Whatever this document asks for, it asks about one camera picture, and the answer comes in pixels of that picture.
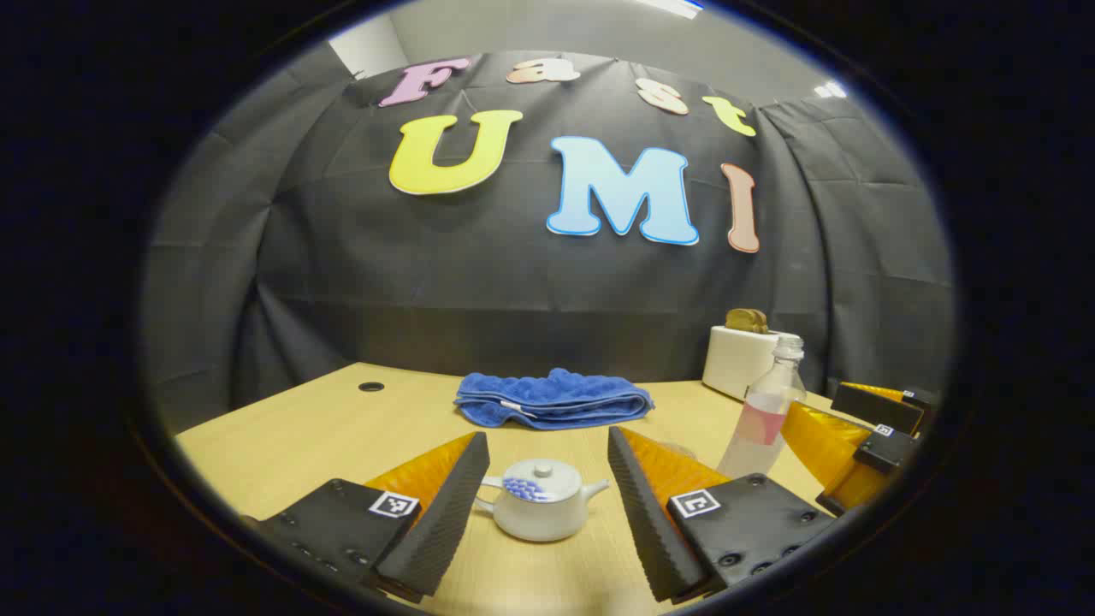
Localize clear plastic water bottle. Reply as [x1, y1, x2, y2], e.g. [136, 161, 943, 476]
[717, 334, 808, 482]

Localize black backdrop cloth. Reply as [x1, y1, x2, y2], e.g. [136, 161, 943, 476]
[141, 47, 955, 433]

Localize white toaster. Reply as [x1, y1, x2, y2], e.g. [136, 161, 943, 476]
[701, 325, 805, 403]

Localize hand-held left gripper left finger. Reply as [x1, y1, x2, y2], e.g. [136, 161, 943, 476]
[244, 430, 491, 602]

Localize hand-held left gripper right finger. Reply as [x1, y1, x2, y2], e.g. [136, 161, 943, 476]
[607, 426, 843, 604]

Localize white ceramic teacup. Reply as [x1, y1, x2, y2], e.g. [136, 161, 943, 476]
[473, 475, 611, 543]

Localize folded blue towel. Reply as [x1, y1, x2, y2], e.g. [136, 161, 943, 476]
[454, 368, 655, 430]

